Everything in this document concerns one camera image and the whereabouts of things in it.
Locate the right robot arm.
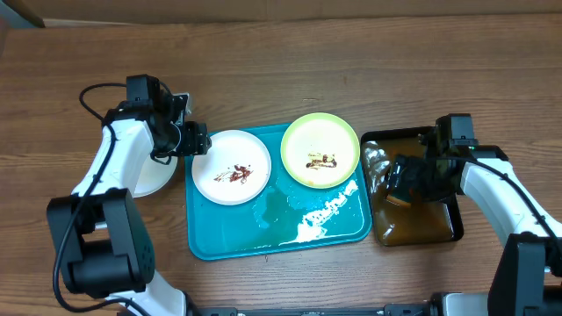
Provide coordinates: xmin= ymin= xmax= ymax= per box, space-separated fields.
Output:
xmin=386 ymin=114 xmax=561 ymax=316

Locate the green and yellow sponge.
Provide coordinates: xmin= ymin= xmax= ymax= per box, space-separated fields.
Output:
xmin=385 ymin=162 xmax=414 ymax=207

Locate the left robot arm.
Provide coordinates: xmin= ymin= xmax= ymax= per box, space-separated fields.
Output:
xmin=47 ymin=75 xmax=212 ymax=315

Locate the black tray with brown water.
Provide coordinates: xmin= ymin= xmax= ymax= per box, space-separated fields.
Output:
xmin=360 ymin=126 xmax=465 ymax=247

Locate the teal plastic serving tray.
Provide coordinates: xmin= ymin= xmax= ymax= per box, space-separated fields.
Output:
xmin=184 ymin=124 xmax=372 ymax=261

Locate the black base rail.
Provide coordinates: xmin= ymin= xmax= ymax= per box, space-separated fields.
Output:
xmin=198 ymin=303 xmax=442 ymax=316

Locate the green rimmed white plate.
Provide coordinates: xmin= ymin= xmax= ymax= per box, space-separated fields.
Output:
xmin=280 ymin=112 xmax=360 ymax=189

